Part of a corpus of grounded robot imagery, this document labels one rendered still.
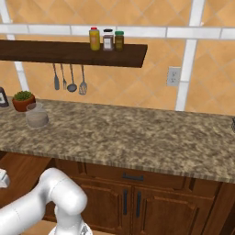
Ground dark bottle with white label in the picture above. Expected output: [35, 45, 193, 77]
[0, 86, 10, 109]

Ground wooden cupboard door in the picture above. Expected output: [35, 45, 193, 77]
[131, 185, 216, 235]
[71, 178, 133, 235]

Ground hanging grey spatula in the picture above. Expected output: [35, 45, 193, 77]
[51, 62, 61, 92]

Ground clear glass jar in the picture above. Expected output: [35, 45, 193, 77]
[25, 102, 50, 129]

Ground hanging grey slotted turner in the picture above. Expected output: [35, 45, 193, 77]
[78, 64, 89, 96]

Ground green plant in terracotta pot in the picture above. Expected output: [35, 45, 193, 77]
[11, 90, 37, 113]

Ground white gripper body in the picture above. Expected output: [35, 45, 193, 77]
[0, 169, 11, 189]

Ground brown jar with green lid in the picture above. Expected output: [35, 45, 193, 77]
[114, 30, 126, 52]

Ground spice jar with black lid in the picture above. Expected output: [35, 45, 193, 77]
[102, 28, 115, 52]

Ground hanging grey fork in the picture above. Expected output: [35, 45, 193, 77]
[60, 62, 68, 91]

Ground dark wooden wall shelf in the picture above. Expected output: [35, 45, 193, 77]
[0, 39, 149, 69]

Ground white wall power outlet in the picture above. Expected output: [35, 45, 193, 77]
[166, 66, 182, 88]

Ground yellow bottle with red cap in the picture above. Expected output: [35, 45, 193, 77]
[88, 27, 101, 51]

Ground wooden drawer front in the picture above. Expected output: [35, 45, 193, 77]
[84, 162, 188, 191]

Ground black cupboard door handle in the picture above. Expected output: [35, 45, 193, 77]
[136, 191, 142, 218]
[122, 188, 129, 216]

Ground hanging grey ladle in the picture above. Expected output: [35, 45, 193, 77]
[66, 63, 78, 94]

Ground black drawer handle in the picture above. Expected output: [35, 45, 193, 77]
[121, 173, 145, 182]

